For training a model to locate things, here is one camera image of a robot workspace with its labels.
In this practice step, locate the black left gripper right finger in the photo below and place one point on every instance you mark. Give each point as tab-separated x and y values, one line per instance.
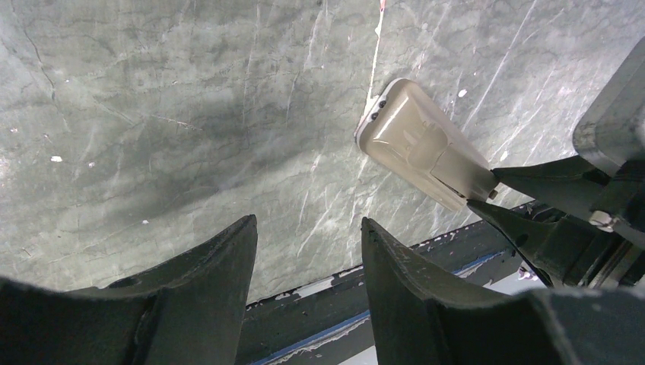
422	314

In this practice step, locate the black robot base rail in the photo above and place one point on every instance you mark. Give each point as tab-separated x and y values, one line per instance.
335	323

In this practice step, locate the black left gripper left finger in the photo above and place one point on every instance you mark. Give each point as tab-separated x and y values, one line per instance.
186	310

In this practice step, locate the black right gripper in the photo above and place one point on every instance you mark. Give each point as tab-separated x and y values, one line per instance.
597	238

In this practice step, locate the white remote control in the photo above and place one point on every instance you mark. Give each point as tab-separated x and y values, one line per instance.
405	131

